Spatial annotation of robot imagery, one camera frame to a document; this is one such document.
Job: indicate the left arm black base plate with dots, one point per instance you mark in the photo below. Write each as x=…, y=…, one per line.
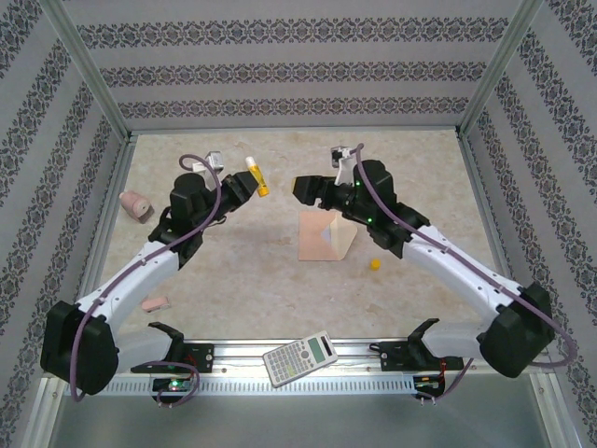
x=203, y=357

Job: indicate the yellow glue stick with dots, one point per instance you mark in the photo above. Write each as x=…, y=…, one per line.
x=261, y=184

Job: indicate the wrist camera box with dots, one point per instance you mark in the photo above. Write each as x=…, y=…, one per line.
x=215, y=161
x=337, y=156

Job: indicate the yellow glue stick cap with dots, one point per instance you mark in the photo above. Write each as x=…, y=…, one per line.
x=375, y=265

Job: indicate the pink envelope with cream flap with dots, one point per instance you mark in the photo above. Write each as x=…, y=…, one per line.
x=311, y=242

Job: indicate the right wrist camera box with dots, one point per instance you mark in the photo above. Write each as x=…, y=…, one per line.
x=337, y=156

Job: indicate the grey scientific calculator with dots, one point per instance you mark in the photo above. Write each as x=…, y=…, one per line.
x=298, y=357

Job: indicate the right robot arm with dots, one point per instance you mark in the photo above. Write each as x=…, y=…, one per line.
x=457, y=275

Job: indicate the aluminium lower frame bar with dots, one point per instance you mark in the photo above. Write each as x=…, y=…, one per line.
x=550, y=415
x=44, y=415

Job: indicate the aluminium side rail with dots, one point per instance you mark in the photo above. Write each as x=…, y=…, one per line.
x=116, y=168
x=476, y=168

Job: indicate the pink eraser block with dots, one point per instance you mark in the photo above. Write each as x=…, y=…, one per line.
x=156, y=304

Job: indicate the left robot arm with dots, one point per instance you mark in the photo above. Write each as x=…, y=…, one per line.
x=130, y=284

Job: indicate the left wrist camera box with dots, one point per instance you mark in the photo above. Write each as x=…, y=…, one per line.
x=215, y=161

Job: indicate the grey metal panel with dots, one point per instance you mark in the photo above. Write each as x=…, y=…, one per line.
x=298, y=420

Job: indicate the aluminium front rail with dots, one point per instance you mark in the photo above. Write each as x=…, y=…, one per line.
x=242, y=347

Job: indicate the aluminium frame post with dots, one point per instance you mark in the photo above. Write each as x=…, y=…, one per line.
x=499, y=65
x=88, y=70

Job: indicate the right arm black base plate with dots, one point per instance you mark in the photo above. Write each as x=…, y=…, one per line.
x=396, y=361

